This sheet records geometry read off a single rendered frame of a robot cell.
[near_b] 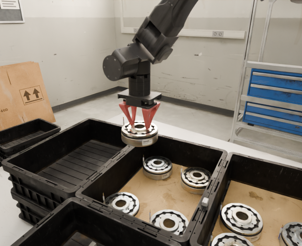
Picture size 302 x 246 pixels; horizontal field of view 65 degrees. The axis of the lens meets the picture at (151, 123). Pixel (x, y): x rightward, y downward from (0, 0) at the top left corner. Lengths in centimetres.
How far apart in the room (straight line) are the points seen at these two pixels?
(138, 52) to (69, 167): 53
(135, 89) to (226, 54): 292
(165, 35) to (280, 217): 57
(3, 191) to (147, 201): 62
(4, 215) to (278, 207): 90
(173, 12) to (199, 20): 308
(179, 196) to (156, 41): 46
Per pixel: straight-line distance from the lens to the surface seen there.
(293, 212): 81
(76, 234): 69
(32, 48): 359
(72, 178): 87
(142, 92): 60
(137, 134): 63
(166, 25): 52
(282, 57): 331
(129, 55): 53
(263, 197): 83
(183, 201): 75
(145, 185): 79
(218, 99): 362
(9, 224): 97
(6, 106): 327
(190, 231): 54
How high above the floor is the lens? 133
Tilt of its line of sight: 24 degrees down
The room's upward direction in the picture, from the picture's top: straight up
